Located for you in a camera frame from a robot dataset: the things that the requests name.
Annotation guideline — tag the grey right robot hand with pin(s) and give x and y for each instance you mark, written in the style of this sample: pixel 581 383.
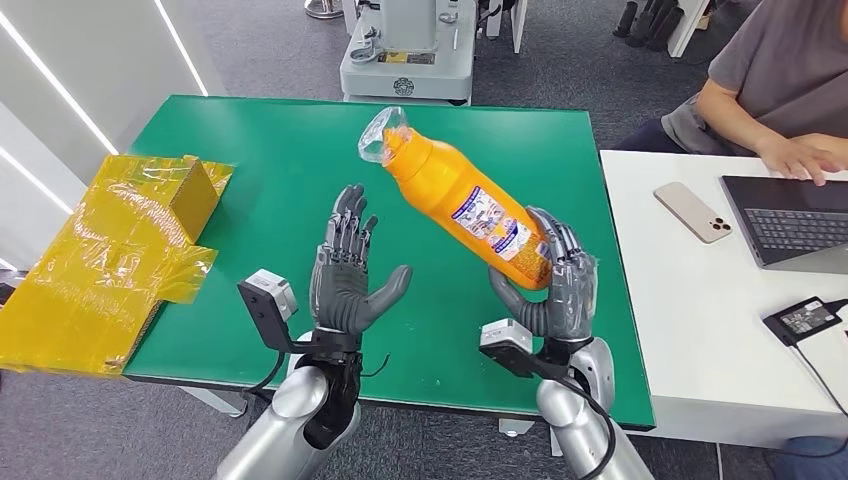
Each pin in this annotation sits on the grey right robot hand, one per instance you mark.
pixel 570 305

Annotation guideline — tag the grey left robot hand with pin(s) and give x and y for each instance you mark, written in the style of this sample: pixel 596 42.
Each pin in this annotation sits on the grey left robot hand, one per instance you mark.
pixel 341 298

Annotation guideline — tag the orange plastic bottle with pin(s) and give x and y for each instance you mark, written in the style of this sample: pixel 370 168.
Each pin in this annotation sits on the orange plastic bottle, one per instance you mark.
pixel 437 185

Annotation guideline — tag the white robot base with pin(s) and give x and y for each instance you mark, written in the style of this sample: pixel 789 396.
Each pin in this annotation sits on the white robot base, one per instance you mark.
pixel 411 73

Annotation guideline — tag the person's forearm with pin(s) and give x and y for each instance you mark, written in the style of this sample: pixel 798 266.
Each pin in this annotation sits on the person's forearm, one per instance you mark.
pixel 732 116

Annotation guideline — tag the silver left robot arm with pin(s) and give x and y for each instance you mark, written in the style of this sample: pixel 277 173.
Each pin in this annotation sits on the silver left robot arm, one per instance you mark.
pixel 278 437

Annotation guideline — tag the white desk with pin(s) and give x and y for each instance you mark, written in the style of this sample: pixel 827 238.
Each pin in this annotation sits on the white desk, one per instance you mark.
pixel 702 318

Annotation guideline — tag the beige smartphone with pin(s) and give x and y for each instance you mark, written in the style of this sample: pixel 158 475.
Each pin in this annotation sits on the beige smartphone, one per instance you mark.
pixel 690 212

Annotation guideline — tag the green table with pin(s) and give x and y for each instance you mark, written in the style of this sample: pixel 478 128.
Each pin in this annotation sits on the green table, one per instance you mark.
pixel 265 166

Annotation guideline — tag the dark grey laptop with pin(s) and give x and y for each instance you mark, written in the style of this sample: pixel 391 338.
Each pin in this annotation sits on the dark grey laptop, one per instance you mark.
pixel 782 225

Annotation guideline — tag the black power adapter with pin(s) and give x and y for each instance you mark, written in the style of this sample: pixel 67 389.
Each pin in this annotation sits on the black power adapter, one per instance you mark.
pixel 803 320

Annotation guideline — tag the yellow taped cardboard box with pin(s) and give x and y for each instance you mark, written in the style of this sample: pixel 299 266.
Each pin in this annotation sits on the yellow taped cardboard box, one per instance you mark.
pixel 99 265

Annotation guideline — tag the person's hand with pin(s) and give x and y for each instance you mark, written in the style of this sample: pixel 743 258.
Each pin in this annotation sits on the person's hand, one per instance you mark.
pixel 795 158

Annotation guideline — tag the blue object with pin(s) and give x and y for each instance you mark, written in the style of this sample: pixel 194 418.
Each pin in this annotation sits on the blue object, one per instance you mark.
pixel 808 460

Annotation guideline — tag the metal stand base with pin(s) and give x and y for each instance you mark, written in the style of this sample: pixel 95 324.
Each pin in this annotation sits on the metal stand base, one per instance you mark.
pixel 322 9

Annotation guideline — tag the white furniture panel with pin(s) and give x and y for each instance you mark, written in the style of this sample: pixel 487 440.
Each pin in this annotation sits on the white furniture panel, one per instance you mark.
pixel 515 20

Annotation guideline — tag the black chair legs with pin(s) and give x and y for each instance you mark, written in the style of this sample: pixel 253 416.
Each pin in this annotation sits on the black chair legs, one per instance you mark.
pixel 652 23

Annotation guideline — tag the white cabinet panel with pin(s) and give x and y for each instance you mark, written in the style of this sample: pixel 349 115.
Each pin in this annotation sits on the white cabinet panel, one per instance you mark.
pixel 682 30

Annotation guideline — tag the person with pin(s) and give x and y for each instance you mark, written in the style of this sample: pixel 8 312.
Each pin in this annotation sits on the person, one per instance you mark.
pixel 782 60

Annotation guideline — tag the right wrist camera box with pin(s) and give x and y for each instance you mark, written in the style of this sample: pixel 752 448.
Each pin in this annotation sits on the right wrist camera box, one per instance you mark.
pixel 507 334

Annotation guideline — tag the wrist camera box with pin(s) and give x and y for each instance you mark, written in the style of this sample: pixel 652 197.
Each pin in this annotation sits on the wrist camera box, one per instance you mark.
pixel 265 311
pixel 507 334

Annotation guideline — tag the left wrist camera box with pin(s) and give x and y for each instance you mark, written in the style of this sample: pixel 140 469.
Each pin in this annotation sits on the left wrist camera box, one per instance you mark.
pixel 265 311

